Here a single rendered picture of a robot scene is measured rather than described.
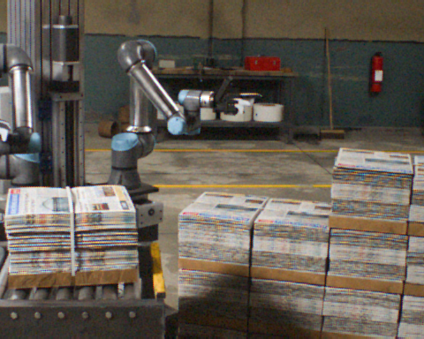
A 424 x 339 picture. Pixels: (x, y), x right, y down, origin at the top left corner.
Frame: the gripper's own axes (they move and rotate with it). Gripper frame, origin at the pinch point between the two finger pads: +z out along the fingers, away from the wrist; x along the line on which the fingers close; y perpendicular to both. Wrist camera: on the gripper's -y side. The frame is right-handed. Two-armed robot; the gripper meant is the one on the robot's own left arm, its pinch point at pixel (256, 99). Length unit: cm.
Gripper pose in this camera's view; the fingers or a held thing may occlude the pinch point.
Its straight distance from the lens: 292.5
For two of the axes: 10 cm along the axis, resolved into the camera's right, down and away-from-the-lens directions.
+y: 0.2, 9.4, 3.4
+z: 9.3, 1.1, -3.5
